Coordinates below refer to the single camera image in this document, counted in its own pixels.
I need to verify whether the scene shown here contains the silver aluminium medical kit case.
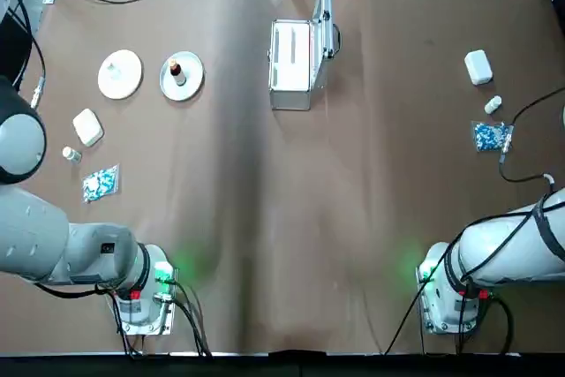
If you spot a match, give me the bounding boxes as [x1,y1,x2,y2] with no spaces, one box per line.
[267,0,343,112]

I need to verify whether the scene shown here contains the brown iodophor bottle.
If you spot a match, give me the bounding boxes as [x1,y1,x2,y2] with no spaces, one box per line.
[169,55,188,87]

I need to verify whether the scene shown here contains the gray round plate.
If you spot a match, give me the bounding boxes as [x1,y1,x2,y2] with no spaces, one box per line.
[158,51,206,102]

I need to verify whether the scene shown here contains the white round plate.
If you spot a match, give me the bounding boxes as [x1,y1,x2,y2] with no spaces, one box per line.
[97,49,144,101]

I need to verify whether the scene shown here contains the bag of blue white capsules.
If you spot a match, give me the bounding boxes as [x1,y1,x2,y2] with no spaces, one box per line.
[81,163,122,204]
[471,119,516,154]

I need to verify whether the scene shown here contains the white plastic pill box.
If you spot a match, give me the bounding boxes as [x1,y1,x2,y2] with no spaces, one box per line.
[463,49,493,87]
[72,108,105,147]

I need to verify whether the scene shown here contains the black base cable bundle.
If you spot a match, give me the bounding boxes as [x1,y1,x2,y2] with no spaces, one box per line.
[382,287,516,358]
[104,278,214,358]

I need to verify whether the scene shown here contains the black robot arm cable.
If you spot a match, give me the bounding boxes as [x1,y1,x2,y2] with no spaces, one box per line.
[497,84,565,185]
[6,0,147,301]

